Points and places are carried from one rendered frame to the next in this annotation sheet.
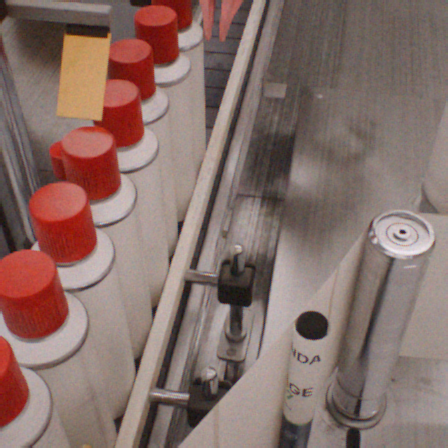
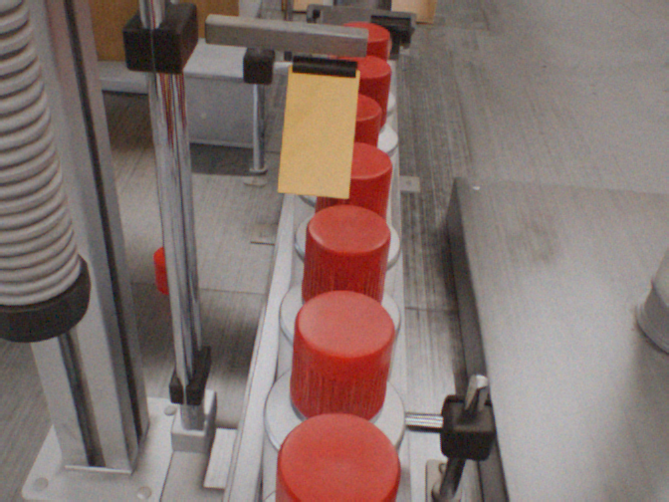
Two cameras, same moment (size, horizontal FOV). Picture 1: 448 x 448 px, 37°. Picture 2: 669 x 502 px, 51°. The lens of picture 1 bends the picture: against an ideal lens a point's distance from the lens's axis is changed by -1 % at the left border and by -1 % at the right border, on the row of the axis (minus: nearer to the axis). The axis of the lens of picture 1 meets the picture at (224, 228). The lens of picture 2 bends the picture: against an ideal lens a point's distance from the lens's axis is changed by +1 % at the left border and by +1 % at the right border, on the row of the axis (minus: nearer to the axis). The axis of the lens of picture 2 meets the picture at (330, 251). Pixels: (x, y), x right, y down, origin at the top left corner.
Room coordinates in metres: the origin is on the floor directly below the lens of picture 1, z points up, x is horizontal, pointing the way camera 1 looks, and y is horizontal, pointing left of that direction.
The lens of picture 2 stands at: (0.11, 0.13, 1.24)
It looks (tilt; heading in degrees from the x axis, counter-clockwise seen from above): 38 degrees down; 350
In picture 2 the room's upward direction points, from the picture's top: 5 degrees clockwise
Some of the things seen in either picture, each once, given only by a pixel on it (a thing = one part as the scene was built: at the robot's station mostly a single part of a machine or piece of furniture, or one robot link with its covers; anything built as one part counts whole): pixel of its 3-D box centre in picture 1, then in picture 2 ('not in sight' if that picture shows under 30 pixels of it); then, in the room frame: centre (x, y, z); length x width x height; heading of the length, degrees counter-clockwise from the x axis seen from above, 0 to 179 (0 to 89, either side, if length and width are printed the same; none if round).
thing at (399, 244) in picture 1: (375, 330); not in sight; (0.26, -0.10, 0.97); 0.05 x 0.05 x 0.19
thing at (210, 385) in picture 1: (188, 410); not in sight; (0.25, 0.03, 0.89); 0.06 x 0.03 x 0.12; 80
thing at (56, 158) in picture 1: (66, 159); (174, 268); (0.58, 0.18, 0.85); 0.03 x 0.03 x 0.03
